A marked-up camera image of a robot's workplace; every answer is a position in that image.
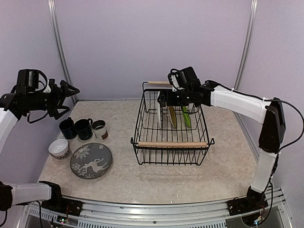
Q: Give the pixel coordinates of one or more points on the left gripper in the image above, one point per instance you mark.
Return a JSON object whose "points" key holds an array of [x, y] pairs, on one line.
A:
{"points": [[58, 96]]}

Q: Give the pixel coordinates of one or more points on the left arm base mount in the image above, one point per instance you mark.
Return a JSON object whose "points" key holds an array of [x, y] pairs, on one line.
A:
{"points": [[64, 206]]}

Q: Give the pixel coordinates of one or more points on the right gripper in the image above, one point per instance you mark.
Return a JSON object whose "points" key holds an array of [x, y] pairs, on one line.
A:
{"points": [[169, 100]]}

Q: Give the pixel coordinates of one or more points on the gold patterned plate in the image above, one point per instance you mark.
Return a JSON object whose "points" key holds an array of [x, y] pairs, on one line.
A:
{"points": [[172, 116]]}

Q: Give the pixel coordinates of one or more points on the aluminium corner post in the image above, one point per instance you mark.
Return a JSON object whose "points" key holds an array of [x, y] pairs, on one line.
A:
{"points": [[56, 32], [247, 43]]}

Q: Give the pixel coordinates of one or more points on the dark green mug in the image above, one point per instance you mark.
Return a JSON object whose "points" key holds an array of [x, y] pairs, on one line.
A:
{"points": [[83, 129]]}

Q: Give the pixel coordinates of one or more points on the rear wooden rack handle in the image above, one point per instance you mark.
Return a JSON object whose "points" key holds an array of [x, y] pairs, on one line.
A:
{"points": [[158, 83]]}

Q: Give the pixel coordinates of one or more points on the grey plate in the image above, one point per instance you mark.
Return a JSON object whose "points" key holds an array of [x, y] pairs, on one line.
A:
{"points": [[91, 160]]}

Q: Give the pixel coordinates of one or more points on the white cup with wood band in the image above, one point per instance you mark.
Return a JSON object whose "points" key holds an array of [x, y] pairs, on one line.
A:
{"points": [[100, 130]]}

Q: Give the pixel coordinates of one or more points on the black wire dish rack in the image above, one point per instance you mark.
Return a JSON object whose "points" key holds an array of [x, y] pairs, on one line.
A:
{"points": [[147, 130]]}

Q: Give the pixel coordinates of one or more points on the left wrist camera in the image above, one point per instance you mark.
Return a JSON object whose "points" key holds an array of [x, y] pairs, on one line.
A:
{"points": [[50, 86]]}

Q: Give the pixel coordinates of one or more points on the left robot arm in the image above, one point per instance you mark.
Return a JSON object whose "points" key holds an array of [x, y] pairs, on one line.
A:
{"points": [[32, 92]]}

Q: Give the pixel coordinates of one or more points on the right aluminium corner post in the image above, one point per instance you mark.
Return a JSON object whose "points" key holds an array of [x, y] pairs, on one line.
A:
{"points": [[247, 43]]}

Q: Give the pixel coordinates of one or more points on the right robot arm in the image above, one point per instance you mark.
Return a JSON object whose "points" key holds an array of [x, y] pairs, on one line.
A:
{"points": [[187, 89]]}

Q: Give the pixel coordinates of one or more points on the green plate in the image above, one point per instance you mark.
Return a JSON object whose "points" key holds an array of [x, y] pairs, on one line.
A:
{"points": [[186, 116]]}

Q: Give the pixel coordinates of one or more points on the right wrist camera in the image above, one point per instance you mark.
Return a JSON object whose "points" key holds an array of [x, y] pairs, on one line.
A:
{"points": [[173, 82]]}

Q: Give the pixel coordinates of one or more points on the left aluminium corner post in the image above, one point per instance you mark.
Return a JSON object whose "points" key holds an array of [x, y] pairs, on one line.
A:
{"points": [[56, 32]]}

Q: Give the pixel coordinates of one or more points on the blue white patterned bowl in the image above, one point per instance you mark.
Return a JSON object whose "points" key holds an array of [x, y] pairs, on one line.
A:
{"points": [[64, 155]]}

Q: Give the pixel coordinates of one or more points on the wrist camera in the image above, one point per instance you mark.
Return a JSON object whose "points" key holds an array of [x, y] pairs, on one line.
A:
{"points": [[50, 86], [173, 82]]}

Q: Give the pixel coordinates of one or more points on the navy blue mug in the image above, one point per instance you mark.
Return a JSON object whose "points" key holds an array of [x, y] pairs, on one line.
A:
{"points": [[67, 128]]}

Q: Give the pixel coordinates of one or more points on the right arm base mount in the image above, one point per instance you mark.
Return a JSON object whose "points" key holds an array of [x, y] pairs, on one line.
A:
{"points": [[252, 201]]}

